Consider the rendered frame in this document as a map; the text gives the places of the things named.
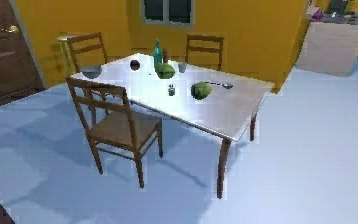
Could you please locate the green round lettuce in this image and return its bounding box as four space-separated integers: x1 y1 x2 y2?
154 62 177 80
190 81 213 101

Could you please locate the white table with brown legs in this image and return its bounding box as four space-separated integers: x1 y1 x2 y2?
70 53 276 200

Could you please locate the grey metal spoon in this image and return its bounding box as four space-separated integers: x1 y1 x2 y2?
209 81 235 90

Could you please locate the brown wooden chair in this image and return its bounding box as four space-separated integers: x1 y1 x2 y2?
65 77 164 190
185 33 225 72
66 31 109 74

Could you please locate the teal glass bottle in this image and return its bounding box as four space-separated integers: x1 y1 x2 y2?
152 38 164 70

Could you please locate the grey bowl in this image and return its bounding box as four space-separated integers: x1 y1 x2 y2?
80 65 103 80

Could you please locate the grey framed window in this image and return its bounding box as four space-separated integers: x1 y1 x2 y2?
140 0 197 30

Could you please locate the yellow round stool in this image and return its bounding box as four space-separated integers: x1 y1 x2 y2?
56 33 78 76

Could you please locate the beige cabinet with grey top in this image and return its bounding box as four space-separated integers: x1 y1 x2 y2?
294 13 358 78

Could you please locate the purple small object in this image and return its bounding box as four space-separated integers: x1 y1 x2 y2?
311 8 325 21

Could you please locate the dark brown room door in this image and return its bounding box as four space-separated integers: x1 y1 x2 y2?
0 0 45 108

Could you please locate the gold round door knob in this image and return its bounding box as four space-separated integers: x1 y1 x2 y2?
1 24 20 34

